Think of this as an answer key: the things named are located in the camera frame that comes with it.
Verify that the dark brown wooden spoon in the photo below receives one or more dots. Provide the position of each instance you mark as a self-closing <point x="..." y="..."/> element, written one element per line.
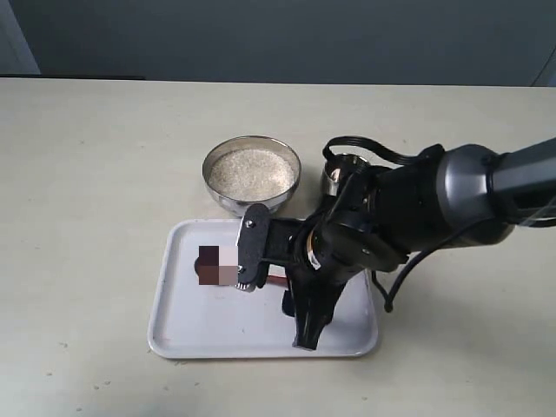
<point x="237" y="267"/>

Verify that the small steel cup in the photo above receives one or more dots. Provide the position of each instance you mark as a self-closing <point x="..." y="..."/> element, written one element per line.
<point x="337" y="169"/>

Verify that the steel bowl of rice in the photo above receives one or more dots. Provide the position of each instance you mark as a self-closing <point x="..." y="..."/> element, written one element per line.
<point x="246" y="170"/>

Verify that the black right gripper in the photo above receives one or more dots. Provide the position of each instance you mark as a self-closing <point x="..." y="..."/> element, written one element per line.
<point x="382" y="219"/>

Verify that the white rectangular plastic tray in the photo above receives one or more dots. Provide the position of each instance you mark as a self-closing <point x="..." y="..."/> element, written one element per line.
<point x="190" y="321"/>

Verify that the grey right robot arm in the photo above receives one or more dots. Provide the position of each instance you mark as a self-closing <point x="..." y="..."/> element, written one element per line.
<point x="483" y="195"/>

